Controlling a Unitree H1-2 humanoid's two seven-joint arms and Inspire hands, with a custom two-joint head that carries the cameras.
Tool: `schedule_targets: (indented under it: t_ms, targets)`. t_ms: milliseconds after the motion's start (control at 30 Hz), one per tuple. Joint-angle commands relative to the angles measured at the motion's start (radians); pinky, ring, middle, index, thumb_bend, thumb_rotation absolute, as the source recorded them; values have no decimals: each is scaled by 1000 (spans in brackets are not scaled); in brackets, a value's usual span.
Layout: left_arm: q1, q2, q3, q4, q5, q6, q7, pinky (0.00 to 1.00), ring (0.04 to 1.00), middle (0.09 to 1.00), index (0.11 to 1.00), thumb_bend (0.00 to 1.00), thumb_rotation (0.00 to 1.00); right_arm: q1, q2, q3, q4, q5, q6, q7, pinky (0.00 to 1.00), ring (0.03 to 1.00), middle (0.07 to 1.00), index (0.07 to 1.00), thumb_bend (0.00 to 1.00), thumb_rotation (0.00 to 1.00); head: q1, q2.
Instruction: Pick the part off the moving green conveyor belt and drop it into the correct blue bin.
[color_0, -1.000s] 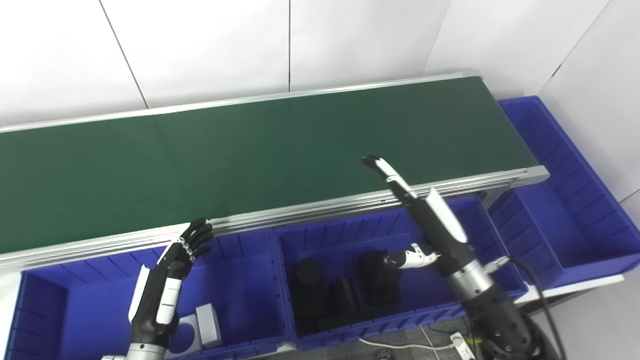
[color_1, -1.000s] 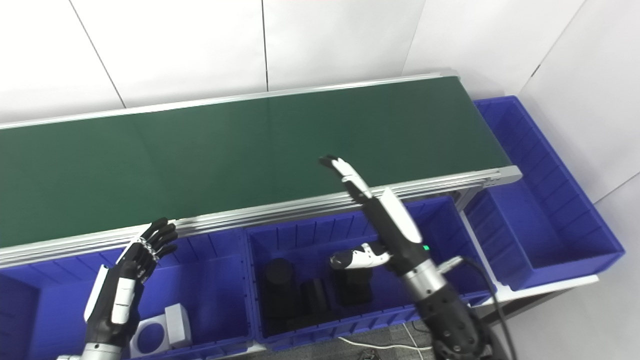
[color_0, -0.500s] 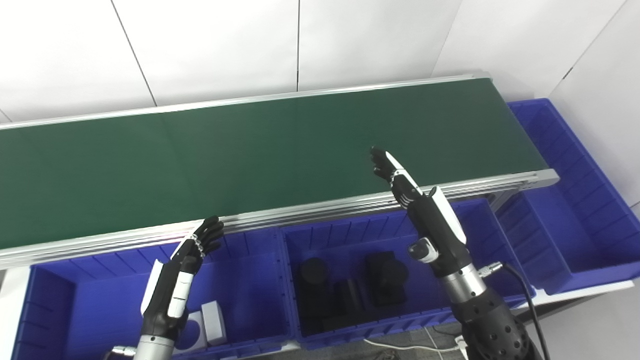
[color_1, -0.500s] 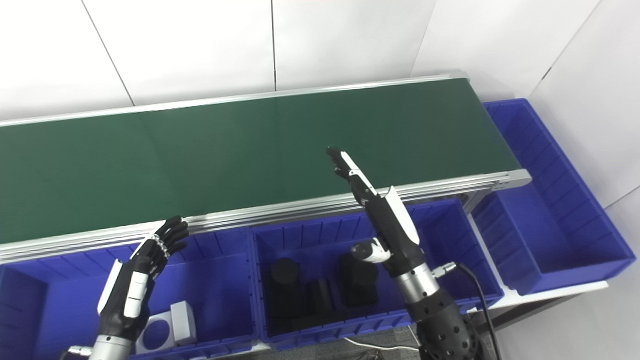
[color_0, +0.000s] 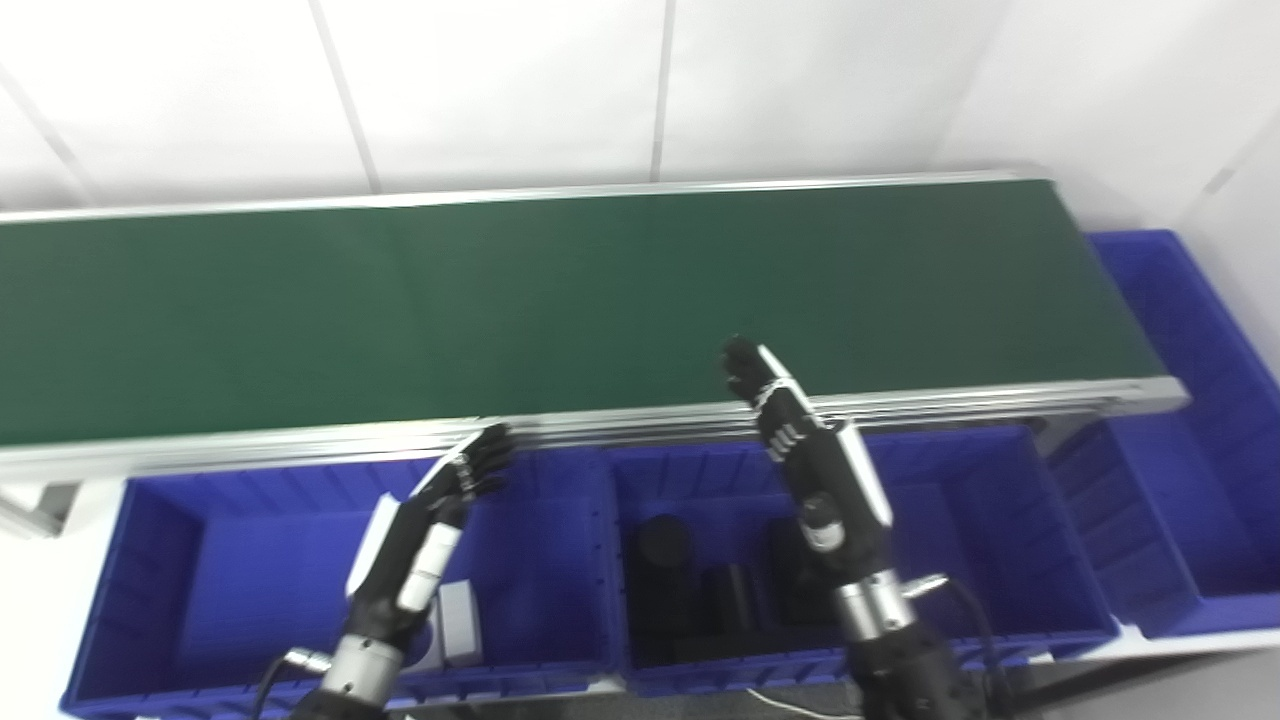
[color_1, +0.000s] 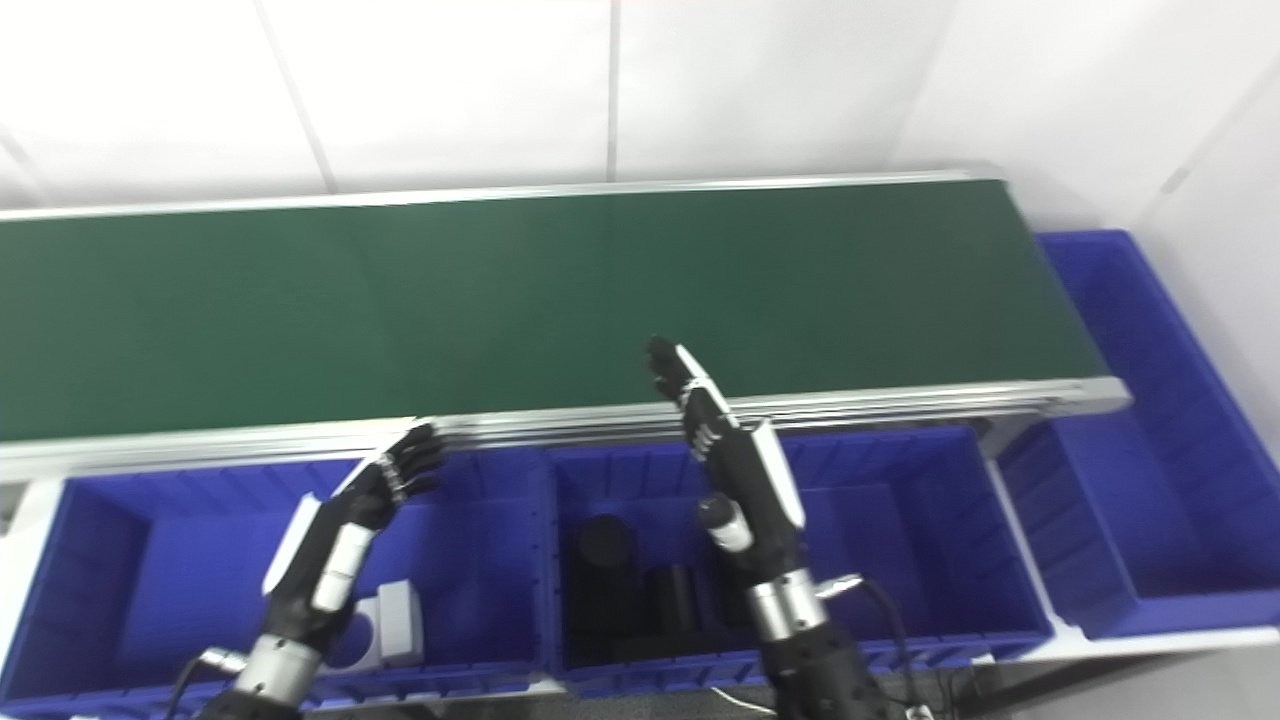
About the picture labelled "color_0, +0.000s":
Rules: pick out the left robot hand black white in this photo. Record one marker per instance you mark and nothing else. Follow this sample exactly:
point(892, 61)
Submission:
point(400, 560)

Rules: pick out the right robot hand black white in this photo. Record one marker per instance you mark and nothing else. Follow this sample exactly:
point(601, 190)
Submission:
point(830, 480)

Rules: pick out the black cylinder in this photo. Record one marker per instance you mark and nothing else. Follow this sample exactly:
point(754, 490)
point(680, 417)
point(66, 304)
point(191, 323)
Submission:
point(730, 600)
point(662, 570)

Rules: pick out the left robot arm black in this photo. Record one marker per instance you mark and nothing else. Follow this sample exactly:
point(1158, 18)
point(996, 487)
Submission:
point(355, 675)

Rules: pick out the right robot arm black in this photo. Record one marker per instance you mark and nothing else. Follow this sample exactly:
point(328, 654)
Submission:
point(900, 660)

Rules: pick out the white part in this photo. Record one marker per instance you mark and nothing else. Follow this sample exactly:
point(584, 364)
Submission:
point(460, 620)

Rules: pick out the blue plastic bin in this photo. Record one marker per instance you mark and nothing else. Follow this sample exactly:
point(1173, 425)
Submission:
point(1190, 430)
point(240, 580)
point(980, 540)

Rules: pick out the green conveyor belt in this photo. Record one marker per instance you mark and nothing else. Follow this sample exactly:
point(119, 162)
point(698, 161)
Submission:
point(450, 310)
point(250, 445)

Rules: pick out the aluminium conveyor leg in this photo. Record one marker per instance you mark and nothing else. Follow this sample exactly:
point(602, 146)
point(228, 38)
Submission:
point(35, 510)

